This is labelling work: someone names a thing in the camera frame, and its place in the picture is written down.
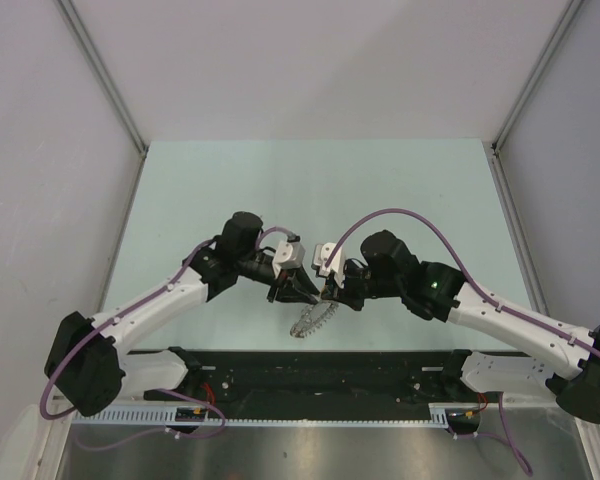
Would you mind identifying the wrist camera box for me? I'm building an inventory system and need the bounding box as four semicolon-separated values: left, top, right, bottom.
272;234;305;278
311;242;346;288

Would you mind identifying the left aluminium frame post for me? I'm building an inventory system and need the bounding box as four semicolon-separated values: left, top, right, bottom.
53;0;148;158

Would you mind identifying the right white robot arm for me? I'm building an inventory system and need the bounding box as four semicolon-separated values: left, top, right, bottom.
312;230;600;424

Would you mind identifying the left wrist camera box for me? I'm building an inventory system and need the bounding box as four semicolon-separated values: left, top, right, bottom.
272;234;305;278

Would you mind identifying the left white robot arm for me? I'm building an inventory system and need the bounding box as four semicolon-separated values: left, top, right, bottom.
39;212;319;419

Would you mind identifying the aluminium frame post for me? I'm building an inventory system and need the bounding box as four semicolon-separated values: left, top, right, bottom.
53;0;148;158
490;0;587;154

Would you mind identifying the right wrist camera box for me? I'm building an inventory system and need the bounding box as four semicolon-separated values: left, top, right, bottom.
311;242;346;288

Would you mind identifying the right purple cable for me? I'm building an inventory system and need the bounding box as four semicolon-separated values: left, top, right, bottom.
324;208;600;476

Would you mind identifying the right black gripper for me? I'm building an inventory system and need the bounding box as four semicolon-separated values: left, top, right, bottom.
322;259;403;312

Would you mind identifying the metal disc with keyrings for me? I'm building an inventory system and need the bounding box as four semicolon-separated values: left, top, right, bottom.
290;300;339;339

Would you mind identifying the white slotted cable duct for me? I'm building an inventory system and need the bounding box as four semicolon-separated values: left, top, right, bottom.
99;402;486;436

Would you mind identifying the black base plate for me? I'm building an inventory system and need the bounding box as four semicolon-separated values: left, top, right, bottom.
82;349;564;421

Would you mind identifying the right aluminium frame post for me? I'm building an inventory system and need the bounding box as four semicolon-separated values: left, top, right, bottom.
490;0;587;154

